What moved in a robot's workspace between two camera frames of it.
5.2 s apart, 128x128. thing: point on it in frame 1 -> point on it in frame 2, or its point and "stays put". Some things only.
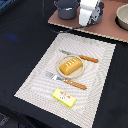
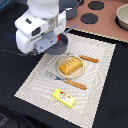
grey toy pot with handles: x=67 y=9 stays put
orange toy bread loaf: x=71 y=66 stays put
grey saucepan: x=96 y=15 -> x=60 y=46
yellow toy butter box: x=64 y=98 stays put
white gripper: x=85 y=10 -> x=35 y=34
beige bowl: x=121 y=18 stays put
